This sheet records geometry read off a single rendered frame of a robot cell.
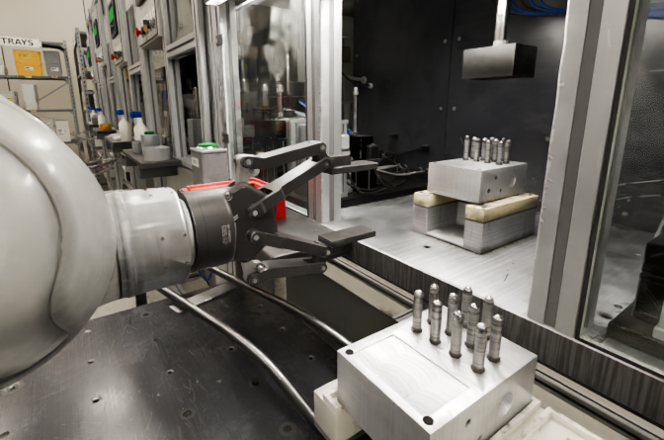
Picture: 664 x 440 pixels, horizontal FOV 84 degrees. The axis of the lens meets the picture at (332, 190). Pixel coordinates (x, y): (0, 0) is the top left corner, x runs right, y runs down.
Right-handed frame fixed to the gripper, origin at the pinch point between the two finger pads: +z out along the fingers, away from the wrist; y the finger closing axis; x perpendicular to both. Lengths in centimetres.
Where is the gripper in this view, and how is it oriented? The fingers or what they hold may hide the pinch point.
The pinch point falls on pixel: (353, 201)
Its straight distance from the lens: 46.2
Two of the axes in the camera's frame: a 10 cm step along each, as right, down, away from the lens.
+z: 8.1, -1.3, 5.7
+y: 0.0, -9.7, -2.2
